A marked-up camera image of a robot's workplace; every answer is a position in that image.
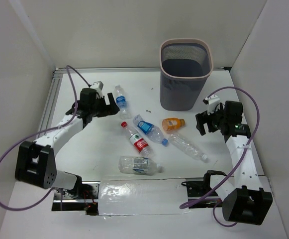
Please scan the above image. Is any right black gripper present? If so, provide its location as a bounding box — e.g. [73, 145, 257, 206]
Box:
[195, 103, 228, 135]

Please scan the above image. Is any blue label water bottle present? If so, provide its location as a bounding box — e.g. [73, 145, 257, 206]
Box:
[114, 85, 131, 120]

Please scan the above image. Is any clear unlabelled plastic bottle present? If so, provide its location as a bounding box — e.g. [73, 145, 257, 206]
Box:
[169, 133, 208, 162]

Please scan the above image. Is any wide clear labelled bottle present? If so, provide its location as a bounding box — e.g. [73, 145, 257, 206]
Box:
[118, 156, 163, 175]

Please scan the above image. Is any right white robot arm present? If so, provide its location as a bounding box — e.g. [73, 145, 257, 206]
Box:
[195, 95, 273, 226]

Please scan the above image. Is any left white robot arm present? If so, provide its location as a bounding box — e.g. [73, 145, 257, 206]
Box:
[15, 81, 119, 199]

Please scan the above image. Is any grey mesh waste bin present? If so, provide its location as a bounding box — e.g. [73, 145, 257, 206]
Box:
[159, 38, 213, 111]

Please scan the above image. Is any orange juice bottle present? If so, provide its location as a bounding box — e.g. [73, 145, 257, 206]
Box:
[162, 118, 186, 131]

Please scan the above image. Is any red label water bottle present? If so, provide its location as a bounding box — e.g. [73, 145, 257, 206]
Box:
[121, 121, 153, 158]

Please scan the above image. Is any crushed blue cap bottle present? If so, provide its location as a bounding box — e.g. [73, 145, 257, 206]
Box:
[133, 115, 168, 146]

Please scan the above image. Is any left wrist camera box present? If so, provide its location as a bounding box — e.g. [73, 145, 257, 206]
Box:
[90, 81, 103, 98]

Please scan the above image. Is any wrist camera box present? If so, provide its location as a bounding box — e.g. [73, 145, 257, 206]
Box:
[203, 94, 220, 115]
[90, 81, 103, 98]

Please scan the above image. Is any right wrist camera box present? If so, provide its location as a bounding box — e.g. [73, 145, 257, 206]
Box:
[203, 94, 220, 115]

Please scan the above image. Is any back aluminium rail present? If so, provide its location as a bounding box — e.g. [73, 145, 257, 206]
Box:
[54, 67, 232, 74]

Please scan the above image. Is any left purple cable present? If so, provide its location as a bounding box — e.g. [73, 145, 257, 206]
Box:
[0, 65, 93, 212]

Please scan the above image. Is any left aluminium rail frame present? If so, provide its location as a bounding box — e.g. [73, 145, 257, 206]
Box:
[38, 68, 63, 132]

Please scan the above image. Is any front base mounting rail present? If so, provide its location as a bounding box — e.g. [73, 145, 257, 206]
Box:
[51, 178, 219, 216]

